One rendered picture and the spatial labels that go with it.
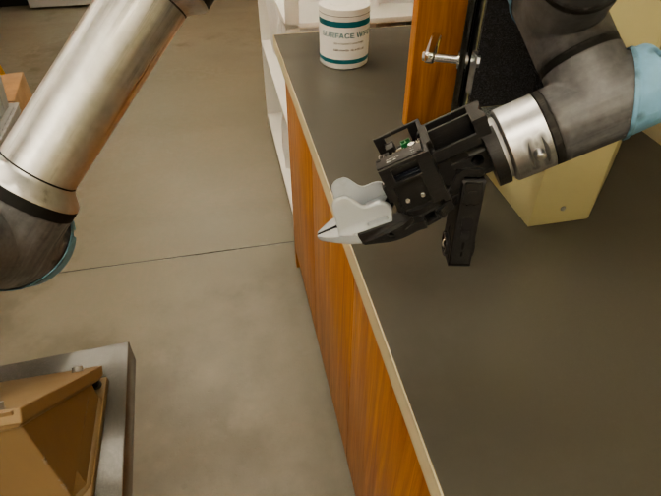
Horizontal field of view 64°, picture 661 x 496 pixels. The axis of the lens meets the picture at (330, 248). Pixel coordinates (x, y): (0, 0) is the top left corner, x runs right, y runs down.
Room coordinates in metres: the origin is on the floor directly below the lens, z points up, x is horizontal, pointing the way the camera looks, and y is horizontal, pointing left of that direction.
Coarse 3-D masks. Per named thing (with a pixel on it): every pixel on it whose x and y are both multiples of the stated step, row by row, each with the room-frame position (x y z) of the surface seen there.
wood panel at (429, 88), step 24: (432, 0) 1.03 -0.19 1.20; (456, 0) 1.04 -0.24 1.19; (432, 24) 1.03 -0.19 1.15; (456, 24) 1.04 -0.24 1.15; (456, 48) 1.05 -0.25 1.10; (408, 72) 1.05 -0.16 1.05; (432, 72) 1.04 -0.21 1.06; (456, 72) 1.05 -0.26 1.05; (408, 96) 1.03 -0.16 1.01; (432, 96) 1.04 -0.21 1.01; (408, 120) 1.03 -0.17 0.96
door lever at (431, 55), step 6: (432, 36) 0.81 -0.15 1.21; (438, 36) 0.81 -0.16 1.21; (432, 42) 0.78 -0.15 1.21; (438, 42) 0.78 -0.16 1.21; (432, 48) 0.76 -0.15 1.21; (438, 48) 0.78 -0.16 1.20; (426, 54) 0.74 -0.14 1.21; (432, 54) 0.74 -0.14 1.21; (438, 54) 0.74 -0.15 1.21; (444, 54) 0.74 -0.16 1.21; (450, 54) 0.74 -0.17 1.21; (426, 60) 0.74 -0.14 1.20; (432, 60) 0.74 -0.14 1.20; (438, 60) 0.74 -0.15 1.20; (444, 60) 0.74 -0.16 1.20; (450, 60) 0.73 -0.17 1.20; (456, 60) 0.73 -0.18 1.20; (456, 66) 0.72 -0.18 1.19
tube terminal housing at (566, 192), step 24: (624, 0) 0.69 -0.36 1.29; (648, 0) 0.70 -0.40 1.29; (480, 24) 0.97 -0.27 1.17; (624, 24) 0.69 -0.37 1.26; (648, 24) 0.70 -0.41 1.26; (552, 168) 0.69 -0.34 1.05; (576, 168) 0.69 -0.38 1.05; (600, 168) 0.70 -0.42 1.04; (504, 192) 0.77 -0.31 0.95; (528, 192) 0.71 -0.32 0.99; (552, 192) 0.69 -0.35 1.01; (576, 192) 0.70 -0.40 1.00; (528, 216) 0.69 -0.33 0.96; (552, 216) 0.69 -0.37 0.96; (576, 216) 0.70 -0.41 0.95
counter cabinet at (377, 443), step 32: (288, 96) 1.55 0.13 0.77; (288, 128) 1.60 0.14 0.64; (320, 192) 1.05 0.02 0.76; (320, 224) 1.05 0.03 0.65; (320, 256) 1.06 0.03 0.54; (320, 288) 1.07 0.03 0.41; (352, 288) 0.72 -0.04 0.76; (320, 320) 1.08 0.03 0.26; (352, 320) 0.71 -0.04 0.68; (352, 352) 0.70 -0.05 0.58; (352, 384) 0.69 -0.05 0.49; (384, 384) 0.51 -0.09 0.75; (352, 416) 0.68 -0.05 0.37; (384, 416) 0.49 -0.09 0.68; (352, 448) 0.66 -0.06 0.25; (384, 448) 0.47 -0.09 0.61; (352, 480) 0.65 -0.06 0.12; (384, 480) 0.45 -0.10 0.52; (416, 480) 0.35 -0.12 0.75
